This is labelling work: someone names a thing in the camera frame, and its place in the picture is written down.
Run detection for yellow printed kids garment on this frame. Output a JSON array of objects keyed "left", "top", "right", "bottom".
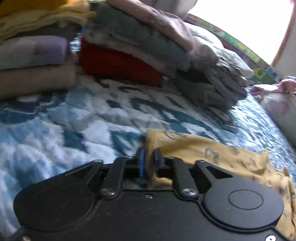
[{"left": 145, "top": 128, "right": 295, "bottom": 240}]

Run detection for red knit sweater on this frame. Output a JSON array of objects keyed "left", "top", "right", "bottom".
[{"left": 78, "top": 37, "right": 163, "bottom": 87}]

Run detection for grey lilac folded clothes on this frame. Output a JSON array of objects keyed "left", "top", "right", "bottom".
[{"left": 175, "top": 45, "right": 254, "bottom": 109}]

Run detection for colourful alphabet play mat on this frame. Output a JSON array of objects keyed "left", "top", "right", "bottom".
[{"left": 185, "top": 14, "right": 280, "bottom": 84}]

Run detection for pink folded garment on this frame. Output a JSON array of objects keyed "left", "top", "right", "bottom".
[{"left": 108, "top": 1, "right": 219, "bottom": 69}]

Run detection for pink white duvet bundle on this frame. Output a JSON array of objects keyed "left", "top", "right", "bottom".
[{"left": 249, "top": 76, "right": 296, "bottom": 146}]

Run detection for brown folded garment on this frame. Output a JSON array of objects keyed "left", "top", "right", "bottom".
[{"left": 1, "top": 60, "right": 76, "bottom": 99}]

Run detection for blue white patterned bedspread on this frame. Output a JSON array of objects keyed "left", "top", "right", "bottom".
[{"left": 1, "top": 76, "right": 295, "bottom": 239}]

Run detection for yellow folded towel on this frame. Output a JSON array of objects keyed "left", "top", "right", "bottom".
[{"left": 1, "top": 1, "right": 95, "bottom": 40}]

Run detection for grey green folded garment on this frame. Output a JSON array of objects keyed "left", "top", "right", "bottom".
[{"left": 91, "top": 1, "right": 191, "bottom": 71}]

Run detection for purple folded garment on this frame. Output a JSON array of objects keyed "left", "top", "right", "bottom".
[{"left": 1, "top": 35, "right": 68, "bottom": 70}]

